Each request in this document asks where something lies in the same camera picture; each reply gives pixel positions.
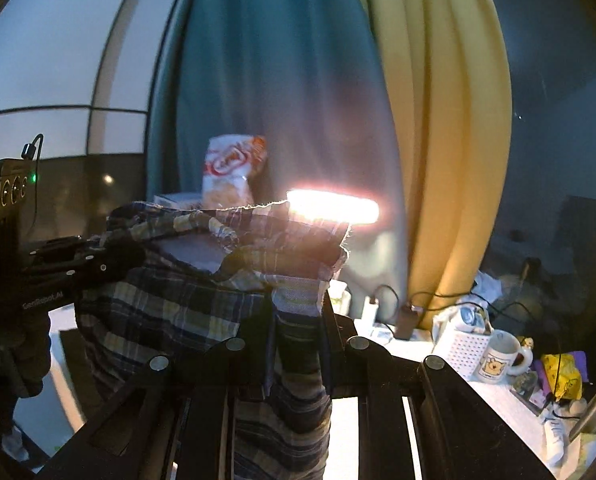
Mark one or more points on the white plastic basket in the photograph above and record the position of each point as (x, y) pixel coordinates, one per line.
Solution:
(465, 355)

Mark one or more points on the plaid flannel shirt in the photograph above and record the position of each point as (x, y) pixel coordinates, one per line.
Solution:
(178, 305)

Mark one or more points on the yellow bear print pouch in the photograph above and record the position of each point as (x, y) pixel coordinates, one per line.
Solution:
(568, 377)

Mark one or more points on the teal curtain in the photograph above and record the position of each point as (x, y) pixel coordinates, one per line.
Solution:
(278, 85)

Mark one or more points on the brown power bank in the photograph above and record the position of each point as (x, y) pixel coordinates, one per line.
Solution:
(407, 322)

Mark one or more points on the white charger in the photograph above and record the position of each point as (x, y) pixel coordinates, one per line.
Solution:
(370, 312)

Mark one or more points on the white mug with bear print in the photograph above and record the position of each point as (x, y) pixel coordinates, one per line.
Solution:
(498, 362)

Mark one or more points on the orange and white snack bag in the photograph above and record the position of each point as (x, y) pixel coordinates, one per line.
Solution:
(228, 170)

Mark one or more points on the small grey plush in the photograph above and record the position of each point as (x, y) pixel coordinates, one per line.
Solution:
(525, 382)

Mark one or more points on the white plastic bottle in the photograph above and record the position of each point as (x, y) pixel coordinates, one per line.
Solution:
(555, 437)

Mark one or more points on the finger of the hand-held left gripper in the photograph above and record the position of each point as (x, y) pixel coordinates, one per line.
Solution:
(68, 246)
(108, 262)

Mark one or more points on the crumpled white cloth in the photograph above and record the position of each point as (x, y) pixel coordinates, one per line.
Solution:
(488, 287)

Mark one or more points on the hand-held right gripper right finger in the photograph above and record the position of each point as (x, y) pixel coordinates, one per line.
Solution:
(345, 360)

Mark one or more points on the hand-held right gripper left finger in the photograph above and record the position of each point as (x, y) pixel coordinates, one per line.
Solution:
(250, 360)

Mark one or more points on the yellow curtain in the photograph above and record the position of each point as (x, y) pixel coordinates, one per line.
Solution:
(438, 135)

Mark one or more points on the white desk lamp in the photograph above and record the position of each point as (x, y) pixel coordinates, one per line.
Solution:
(333, 207)

